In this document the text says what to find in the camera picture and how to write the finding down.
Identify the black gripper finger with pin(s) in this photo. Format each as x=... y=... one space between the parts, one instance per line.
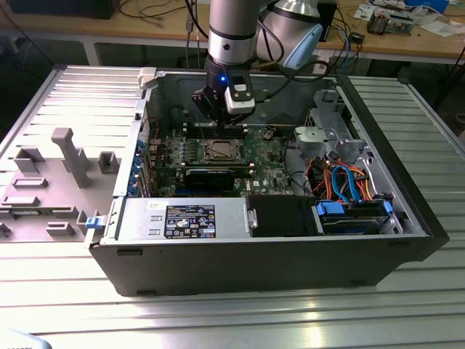
x=205 y=103

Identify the silver CPU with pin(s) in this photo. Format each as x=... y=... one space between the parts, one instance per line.
x=223 y=149

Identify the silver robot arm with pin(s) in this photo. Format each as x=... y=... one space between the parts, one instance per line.
x=232 y=36

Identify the silver coin battery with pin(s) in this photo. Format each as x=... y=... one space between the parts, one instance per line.
x=267 y=135

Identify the green RAM stick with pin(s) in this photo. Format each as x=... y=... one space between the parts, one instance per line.
x=239 y=167

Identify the black graphics card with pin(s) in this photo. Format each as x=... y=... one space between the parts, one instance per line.
x=209 y=180

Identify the blue card latch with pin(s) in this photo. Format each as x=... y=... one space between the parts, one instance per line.
x=133 y=186
x=136 y=169
x=140 y=145

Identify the green motherboard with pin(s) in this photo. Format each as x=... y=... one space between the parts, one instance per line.
x=265 y=163

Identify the silver metal drive cage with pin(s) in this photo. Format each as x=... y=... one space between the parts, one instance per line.
x=316 y=136

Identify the black rating label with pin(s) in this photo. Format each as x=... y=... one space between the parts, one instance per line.
x=190 y=221

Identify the black upright box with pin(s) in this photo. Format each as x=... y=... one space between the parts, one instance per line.
x=328 y=18

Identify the silver power supply unit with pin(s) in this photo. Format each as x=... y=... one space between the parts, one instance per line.
x=141 y=218

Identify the wooden desk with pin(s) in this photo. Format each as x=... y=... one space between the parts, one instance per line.
x=91 y=25

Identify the small black device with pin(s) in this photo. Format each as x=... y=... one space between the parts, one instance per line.
x=357 y=37

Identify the white paper sheet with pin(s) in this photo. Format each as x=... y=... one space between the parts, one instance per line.
x=363 y=12

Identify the blue case release latch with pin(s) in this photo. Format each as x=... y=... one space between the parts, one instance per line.
x=93 y=222

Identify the copper finned heat sink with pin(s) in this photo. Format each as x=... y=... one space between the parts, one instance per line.
x=378 y=23

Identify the black equipment case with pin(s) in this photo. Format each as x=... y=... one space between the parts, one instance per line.
x=61 y=7

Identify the black PC case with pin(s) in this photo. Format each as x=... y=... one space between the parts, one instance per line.
x=254 y=269

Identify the grey parts rack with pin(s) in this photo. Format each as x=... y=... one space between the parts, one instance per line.
x=54 y=203

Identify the hard disk in blue carrier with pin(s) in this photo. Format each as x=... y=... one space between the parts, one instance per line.
x=348 y=222

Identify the silver electronic module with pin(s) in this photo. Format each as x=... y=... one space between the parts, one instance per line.
x=399 y=23

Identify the blue cardboard box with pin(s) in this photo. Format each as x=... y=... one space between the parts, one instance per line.
x=428 y=3

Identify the white paper stack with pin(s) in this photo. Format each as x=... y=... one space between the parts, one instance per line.
x=439 y=29

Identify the white rounded object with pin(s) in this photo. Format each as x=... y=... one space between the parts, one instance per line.
x=18 y=341

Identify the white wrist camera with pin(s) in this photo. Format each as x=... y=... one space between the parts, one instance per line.
x=239 y=105

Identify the silver metal bracket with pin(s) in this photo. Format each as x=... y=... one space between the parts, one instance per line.
x=251 y=218

